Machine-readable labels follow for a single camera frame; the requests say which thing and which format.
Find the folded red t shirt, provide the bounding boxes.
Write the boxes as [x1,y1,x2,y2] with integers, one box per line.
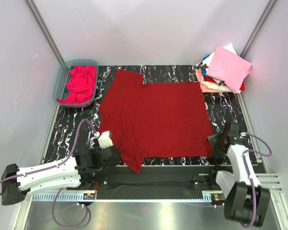
[204,76,245,91]

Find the folded peach t shirt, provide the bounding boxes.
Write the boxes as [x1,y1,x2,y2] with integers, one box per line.
[195,69,231,93]

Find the left orange connector box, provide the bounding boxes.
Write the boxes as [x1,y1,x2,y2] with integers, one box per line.
[83,192,96,200]

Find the black white patterned t shirt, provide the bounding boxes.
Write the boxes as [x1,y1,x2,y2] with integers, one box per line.
[197,60,210,71]

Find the folded light pink t shirt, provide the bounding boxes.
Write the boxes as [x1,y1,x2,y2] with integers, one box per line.
[206,46,252,93]

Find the right aluminium corner post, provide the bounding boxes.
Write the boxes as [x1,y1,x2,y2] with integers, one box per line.
[240,0,278,58]

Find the aluminium frame rail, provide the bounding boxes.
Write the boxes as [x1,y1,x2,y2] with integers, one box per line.
[22,173,283,192]

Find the orange connector box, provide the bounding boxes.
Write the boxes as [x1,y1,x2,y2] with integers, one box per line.
[213,194,226,201]
[83,192,96,200]

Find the left aluminium corner post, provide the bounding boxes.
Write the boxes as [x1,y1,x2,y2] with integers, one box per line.
[24,0,64,66]

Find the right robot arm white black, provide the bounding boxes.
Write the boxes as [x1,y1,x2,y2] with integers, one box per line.
[207,122,271,228]

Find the teal plastic basket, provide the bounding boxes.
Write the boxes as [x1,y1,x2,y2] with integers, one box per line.
[52,59,99,108]

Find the aluminium corner post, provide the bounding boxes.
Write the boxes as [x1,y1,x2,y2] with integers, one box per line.
[240,0,278,58]
[24,0,64,66]

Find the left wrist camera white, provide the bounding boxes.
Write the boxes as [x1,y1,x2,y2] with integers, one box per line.
[94,130,113,149]

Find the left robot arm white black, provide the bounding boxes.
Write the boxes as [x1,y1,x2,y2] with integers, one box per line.
[0,145,121,206]

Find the magenta pink t shirt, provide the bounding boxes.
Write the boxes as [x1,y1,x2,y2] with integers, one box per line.
[57,65,96,104]

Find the right orange connector box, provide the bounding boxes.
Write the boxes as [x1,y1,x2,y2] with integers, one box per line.
[213,194,226,201]

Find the dark red t shirt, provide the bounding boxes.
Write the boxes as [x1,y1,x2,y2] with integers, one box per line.
[99,69,213,173]

